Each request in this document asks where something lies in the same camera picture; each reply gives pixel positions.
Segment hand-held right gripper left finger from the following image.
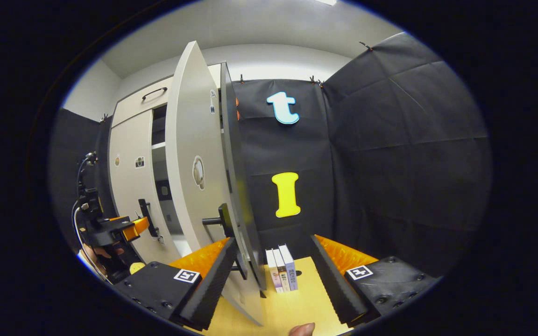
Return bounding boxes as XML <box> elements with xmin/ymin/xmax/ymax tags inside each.
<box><xmin>113</xmin><ymin>237</ymin><xmax>239</xmax><ymax>331</ymax></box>

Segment shoe cabinet door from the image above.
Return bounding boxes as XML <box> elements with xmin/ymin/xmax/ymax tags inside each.
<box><xmin>109</xmin><ymin>109</ymin><xmax>183</xmax><ymax>266</ymax></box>
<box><xmin>165</xmin><ymin>41</ymin><xmax>266</xmax><ymax>326</ymax></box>

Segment white book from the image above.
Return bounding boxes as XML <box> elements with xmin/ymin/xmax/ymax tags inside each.
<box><xmin>273</xmin><ymin>247</ymin><xmax>292</xmax><ymax>293</ymax></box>

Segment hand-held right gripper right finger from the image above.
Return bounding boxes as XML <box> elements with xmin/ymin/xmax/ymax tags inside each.
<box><xmin>310</xmin><ymin>234</ymin><xmax>440</xmax><ymax>327</ymax></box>

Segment beige cabinet drawer front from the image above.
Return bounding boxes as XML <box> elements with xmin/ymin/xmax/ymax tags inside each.
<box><xmin>112</xmin><ymin>63</ymin><xmax>223</xmax><ymax>128</ymax></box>

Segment lilac book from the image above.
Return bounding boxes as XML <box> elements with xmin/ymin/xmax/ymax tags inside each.
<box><xmin>278</xmin><ymin>244</ymin><xmax>298</xmax><ymax>291</ymax></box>

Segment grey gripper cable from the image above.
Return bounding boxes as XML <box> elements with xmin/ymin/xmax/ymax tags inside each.
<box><xmin>73</xmin><ymin>152</ymin><xmax>111</xmax><ymax>283</ymax></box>

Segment beige double-door shoe cabinet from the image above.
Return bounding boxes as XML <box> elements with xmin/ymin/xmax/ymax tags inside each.
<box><xmin>108</xmin><ymin>62</ymin><xmax>269</xmax><ymax>299</ymax></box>

